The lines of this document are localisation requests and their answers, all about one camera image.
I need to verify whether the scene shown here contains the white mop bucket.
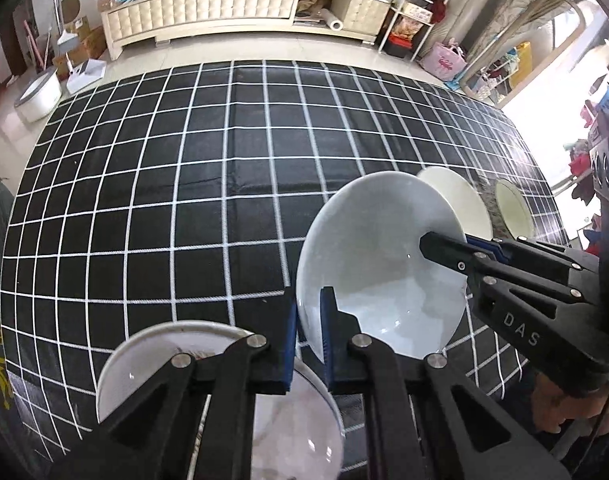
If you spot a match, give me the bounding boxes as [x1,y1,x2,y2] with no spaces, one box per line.
[13,71,62,123]

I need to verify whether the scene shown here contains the pink flamingo bag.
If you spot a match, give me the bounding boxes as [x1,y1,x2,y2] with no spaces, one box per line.
[423,37,467,83]

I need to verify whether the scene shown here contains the white paper roll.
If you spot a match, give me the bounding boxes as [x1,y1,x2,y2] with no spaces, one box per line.
[320,7,345,31]

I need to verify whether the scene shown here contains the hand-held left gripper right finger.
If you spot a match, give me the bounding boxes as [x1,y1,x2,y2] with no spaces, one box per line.
[320,287,571,480]

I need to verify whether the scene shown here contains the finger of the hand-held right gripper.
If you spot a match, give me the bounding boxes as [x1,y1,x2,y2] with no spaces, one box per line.
[467,237,600,273]
[419,231,597,306]

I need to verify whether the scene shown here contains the beige patterned curtain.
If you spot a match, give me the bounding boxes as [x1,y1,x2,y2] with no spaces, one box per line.
[464,0,570,68]

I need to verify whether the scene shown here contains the white shelf rack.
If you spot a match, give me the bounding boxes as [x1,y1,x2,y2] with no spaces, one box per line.
[377,0,460,63]

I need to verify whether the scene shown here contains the cream tufted television cabinet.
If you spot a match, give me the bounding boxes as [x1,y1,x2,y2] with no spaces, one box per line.
[100,0,392,61]

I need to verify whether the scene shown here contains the white plate with floral print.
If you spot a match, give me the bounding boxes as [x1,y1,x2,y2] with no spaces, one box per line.
[95,320,345,480]

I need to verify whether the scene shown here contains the oval standing mirror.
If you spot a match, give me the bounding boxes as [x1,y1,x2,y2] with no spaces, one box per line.
[464,0,609,106]

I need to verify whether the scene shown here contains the patterned bowl with green inside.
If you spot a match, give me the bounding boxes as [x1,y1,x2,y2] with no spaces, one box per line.
[494,179,535,241]

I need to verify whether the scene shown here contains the white dustpan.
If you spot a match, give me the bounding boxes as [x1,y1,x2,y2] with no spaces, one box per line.
[66,59,108,95]

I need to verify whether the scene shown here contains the black checked tablecloth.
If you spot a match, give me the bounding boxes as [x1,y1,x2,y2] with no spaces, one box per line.
[0,60,567,471]

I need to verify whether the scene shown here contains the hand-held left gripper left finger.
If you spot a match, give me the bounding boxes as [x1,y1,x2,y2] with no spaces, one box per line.
[49,287,298,480]

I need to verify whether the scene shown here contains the cream white bowl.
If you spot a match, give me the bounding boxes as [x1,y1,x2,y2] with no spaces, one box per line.
[417,166,495,241]

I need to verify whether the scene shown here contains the white bowl with pink pattern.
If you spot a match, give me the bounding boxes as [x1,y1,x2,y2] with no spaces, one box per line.
[297,172,467,361]

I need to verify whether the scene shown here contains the person's right hand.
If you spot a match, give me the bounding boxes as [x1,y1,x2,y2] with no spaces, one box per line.
[529,377,609,436]

